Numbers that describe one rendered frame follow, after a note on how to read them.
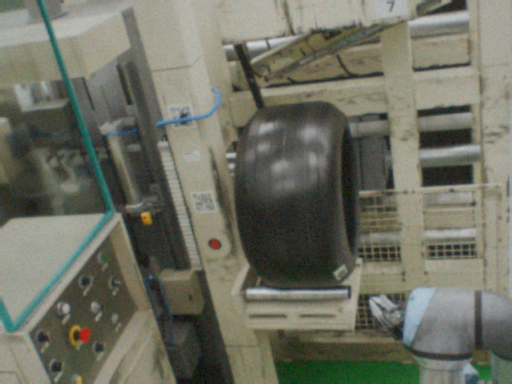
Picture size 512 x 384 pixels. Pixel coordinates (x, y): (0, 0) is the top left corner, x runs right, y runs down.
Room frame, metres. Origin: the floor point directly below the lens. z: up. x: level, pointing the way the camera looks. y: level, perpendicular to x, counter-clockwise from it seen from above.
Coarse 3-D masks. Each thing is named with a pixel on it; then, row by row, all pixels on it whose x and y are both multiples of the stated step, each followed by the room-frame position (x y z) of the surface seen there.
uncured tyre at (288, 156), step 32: (256, 128) 1.63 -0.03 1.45; (288, 128) 1.59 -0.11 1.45; (320, 128) 1.56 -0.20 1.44; (256, 160) 1.53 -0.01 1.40; (288, 160) 1.50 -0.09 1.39; (320, 160) 1.48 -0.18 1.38; (352, 160) 1.84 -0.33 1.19; (256, 192) 1.48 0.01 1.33; (288, 192) 1.45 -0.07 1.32; (320, 192) 1.42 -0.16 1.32; (352, 192) 1.82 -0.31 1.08; (256, 224) 1.45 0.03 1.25; (288, 224) 1.42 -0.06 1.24; (320, 224) 1.40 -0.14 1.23; (352, 224) 1.74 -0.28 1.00; (256, 256) 1.45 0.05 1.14; (288, 256) 1.42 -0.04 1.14; (320, 256) 1.40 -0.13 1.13; (352, 256) 1.52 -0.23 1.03
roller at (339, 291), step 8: (248, 288) 1.62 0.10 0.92; (256, 288) 1.61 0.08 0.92; (264, 288) 1.60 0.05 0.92; (272, 288) 1.59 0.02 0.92; (280, 288) 1.58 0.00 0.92; (288, 288) 1.57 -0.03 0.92; (296, 288) 1.57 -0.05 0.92; (304, 288) 1.56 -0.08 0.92; (312, 288) 1.55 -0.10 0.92; (320, 288) 1.54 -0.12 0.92; (328, 288) 1.53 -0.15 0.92; (336, 288) 1.52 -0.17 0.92; (344, 288) 1.52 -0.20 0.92; (248, 296) 1.60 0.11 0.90; (256, 296) 1.59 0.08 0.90; (264, 296) 1.58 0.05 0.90; (272, 296) 1.57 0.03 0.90; (280, 296) 1.57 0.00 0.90; (288, 296) 1.56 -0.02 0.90; (296, 296) 1.55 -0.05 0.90; (304, 296) 1.54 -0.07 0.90; (312, 296) 1.53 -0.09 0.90; (320, 296) 1.53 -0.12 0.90; (328, 296) 1.52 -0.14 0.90; (336, 296) 1.51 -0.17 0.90; (344, 296) 1.50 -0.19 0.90
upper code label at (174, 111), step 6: (168, 108) 1.71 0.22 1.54; (174, 108) 1.71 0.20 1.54; (180, 108) 1.70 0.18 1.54; (186, 108) 1.70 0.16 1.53; (174, 114) 1.71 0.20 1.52; (192, 114) 1.69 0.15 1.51; (174, 126) 1.71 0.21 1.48; (180, 126) 1.71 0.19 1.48; (186, 126) 1.70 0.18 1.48; (192, 126) 1.70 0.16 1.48
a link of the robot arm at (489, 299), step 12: (492, 300) 0.89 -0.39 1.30; (504, 300) 0.89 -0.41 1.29; (492, 312) 0.87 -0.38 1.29; (504, 312) 0.86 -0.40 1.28; (492, 324) 0.85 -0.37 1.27; (504, 324) 0.85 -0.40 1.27; (492, 336) 0.84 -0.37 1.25; (504, 336) 0.84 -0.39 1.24; (492, 348) 0.85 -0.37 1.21; (504, 348) 0.85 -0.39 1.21; (492, 360) 0.94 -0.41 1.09; (504, 360) 0.88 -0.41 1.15; (492, 372) 0.96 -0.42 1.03; (504, 372) 0.91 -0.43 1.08
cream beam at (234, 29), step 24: (216, 0) 1.93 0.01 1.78; (240, 0) 1.90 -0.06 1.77; (264, 0) 1.88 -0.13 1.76; (288, 0) 1.86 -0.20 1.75; (312, 0) 1.83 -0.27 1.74; (336, 0) 1.81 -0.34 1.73; (360, 0) 1.79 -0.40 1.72; (408, 0) 1.75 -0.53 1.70; (240, 24) 1.90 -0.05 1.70; (264, 24) 1.88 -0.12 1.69; (288, 24) 1.86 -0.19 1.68; (312, 24) 1.84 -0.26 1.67; (336, 24) 1.81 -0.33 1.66; (360, 24) 1.79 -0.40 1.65; (384, 24) 1.77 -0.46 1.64
